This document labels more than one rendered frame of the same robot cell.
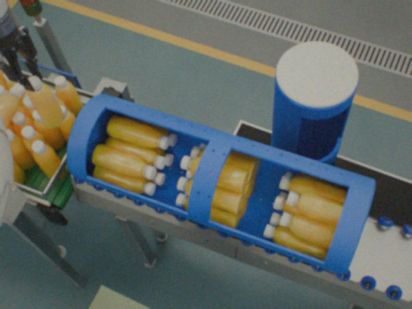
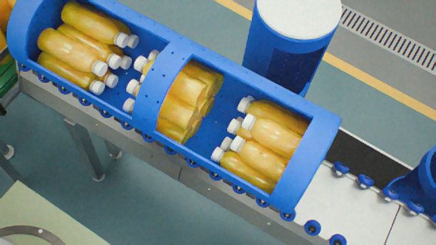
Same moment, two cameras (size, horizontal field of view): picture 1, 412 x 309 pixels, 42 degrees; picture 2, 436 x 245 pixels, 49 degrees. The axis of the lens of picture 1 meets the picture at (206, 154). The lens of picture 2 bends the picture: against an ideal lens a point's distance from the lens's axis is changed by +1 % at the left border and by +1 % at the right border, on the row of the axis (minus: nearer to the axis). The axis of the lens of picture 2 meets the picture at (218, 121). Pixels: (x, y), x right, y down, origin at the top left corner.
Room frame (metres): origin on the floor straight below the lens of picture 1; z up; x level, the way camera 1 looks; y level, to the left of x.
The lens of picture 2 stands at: (0.05, -0.06, 2.21)
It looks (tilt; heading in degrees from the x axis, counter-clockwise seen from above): 63 degrees down; 351
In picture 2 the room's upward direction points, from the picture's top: 9 degrees clockwise
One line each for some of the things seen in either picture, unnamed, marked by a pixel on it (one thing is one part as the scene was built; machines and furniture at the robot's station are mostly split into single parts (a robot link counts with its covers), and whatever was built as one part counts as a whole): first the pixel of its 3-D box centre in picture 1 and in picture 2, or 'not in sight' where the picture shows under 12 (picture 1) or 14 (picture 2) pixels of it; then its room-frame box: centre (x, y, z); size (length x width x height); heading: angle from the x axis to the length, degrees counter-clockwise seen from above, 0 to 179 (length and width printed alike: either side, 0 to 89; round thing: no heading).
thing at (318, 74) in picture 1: (317, 73); (299, 4); (1.08, -0.42, 1.03); 0.28 x 0.28 x 0.01
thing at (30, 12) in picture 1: (31, 5); not in sight; (1.45, 0.52, 1.18); 0.06 x 0.06 x 0.05
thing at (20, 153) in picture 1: (18, 149); not in sight; (0.99, 0.63, 0.99); 0.07 x 0.07 x 0.18
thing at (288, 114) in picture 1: (306, 138); (274, 77); (1.08, -0.42, 0.59); 0.28 x 0.28 x 0.88
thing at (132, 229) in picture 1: (138, 240); (87, 151); (0.85, 0.36, 0.31); 0.06 x 0.06 x 0.63; 59
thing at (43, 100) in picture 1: (44, 102); not in sight; (0.98, 0.45, 1.24); 0.07 x 0.07 x 0.18
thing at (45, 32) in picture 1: (82, 105); not in sight; (1.45, 0.52, 0.55); 0.04 x 0.04 x 1.10; 59
